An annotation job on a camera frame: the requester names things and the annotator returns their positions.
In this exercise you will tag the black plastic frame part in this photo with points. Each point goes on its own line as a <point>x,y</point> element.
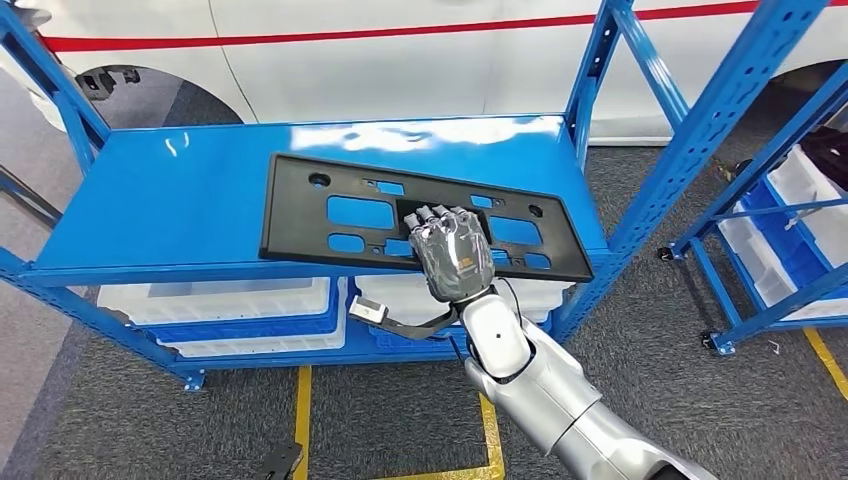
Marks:
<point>298,205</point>

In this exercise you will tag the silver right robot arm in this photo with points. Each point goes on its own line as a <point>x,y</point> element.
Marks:
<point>550,397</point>

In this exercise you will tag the blue metal shelf rack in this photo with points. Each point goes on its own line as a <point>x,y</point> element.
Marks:
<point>762,169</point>
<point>166,199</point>

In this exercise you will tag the white car with red stripe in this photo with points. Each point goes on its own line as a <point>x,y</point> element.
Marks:
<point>397,73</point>

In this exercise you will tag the black bundle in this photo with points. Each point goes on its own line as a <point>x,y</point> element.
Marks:
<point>828,156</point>

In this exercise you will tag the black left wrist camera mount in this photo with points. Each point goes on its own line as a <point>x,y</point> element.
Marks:
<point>281,460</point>

